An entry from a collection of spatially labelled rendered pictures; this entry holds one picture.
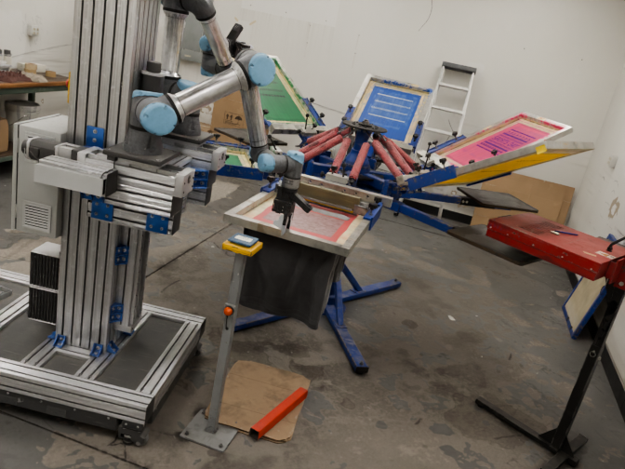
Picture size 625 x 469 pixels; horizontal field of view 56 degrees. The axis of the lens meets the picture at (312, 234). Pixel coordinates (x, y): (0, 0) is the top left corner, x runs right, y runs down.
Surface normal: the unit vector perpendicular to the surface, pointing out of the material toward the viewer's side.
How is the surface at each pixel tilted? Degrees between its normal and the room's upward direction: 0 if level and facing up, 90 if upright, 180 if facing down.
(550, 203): 78
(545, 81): 90
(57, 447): 0
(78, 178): 90
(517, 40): 90
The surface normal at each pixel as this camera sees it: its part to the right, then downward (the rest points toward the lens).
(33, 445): 0.19, -0.93
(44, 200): -0.12, 0.31
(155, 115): 0.34, 0.44
